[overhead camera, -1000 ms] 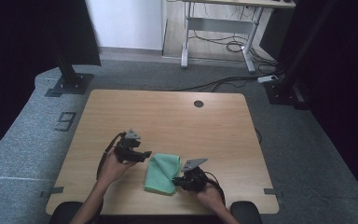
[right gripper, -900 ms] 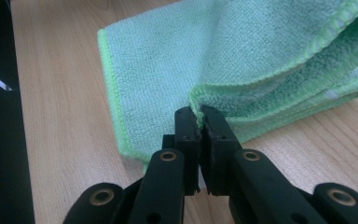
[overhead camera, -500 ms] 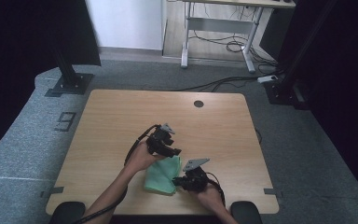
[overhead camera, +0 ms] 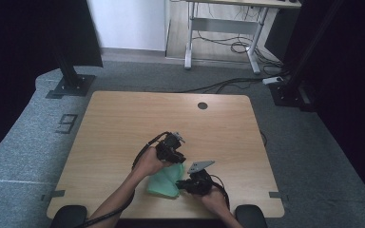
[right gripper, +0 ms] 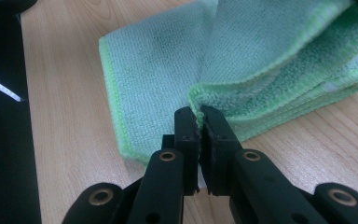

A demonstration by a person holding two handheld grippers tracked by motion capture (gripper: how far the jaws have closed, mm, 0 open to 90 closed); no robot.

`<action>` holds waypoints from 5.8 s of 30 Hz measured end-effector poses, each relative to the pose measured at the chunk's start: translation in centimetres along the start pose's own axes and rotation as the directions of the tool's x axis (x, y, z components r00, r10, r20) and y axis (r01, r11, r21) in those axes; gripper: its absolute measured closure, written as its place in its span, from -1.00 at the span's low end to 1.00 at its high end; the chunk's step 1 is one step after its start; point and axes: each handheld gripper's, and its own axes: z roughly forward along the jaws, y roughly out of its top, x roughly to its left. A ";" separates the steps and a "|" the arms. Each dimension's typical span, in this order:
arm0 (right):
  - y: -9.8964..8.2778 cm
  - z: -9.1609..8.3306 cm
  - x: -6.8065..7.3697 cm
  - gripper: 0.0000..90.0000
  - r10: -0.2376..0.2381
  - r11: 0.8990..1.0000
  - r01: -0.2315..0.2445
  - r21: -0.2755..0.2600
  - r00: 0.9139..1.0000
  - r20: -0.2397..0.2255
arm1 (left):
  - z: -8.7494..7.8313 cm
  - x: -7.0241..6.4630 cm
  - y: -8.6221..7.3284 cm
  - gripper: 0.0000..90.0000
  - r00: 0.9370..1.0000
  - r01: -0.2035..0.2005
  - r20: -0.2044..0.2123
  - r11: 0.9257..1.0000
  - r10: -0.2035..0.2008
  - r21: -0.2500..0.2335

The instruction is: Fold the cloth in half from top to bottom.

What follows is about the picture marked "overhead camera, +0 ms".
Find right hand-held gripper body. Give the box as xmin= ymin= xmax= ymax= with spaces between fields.
xmin=187 ymin=160 xmax=217 ymax=196

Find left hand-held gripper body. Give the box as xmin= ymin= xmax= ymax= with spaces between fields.
xmin=155 ymin=131 xmax=185 ymax=161

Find green cloth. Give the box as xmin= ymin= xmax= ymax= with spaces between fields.
xmin=145 ymin=162 xmax=186 ymax=200

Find person's right hand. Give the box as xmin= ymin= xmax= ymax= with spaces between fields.
xmin=199 ymin=185 xmax=230 ymax=217

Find person's left hand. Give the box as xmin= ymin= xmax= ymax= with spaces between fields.
xmin=132 ymin=145 xmax=172 ymax=177

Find black chair armrest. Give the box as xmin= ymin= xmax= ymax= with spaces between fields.
xmin=49 ymin=204 xmax=88 ymax=228
xmin=235 ymin=204 xmax=269 ymax=228

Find grey tape strip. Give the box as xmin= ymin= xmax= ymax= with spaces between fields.
xmin=268 ymin=191 xmax=290 ymax=202
xmin=41 ymin=189 xmax=67 ymax=202

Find black metal stand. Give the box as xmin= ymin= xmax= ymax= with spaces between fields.
xmin=46 ymin=34 xmax=97 ymax=100
xmin=268 ymin=0 xmax=346 ymax=112

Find white power strip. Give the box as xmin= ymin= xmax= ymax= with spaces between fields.
xmin=261 ymin=75 xmax=285 ymax=86

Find black computer tower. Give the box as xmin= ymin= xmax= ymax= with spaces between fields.
xmin=263 ymin=8 xmax=300 ymax=62

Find black curtain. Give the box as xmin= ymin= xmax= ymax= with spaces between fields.
xmin=0 ymin=0 xmax=105 ymax=166
xmin=281 ymin=0 xmax=365 ymax=214

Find right hand-held gripper black cable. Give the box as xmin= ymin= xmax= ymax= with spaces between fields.
xmin=208 ymin=174 xmax=231 ymax=211

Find hand-held gripper black cable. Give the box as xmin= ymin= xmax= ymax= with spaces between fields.
xmin=75 ymin=130 xmax=171 ymax=228
xmin=208 ymin=174 xmax=231 ymax=211

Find left hand-held gripper black cable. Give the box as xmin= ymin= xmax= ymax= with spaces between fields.
xmin=75 ymin=130 xmax=171 ymax=228

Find black floor cable bundle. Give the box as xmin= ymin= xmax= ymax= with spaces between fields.
xmin=175 ymin=77 xmax=267 ymax=95

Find coiled black cables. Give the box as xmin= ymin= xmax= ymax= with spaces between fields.
xmin=192 ymin=29 xmax=284 ymax=69

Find white desk frame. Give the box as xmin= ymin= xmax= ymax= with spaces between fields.
xmin=183 ymin=0 xmax=302 ymax=76

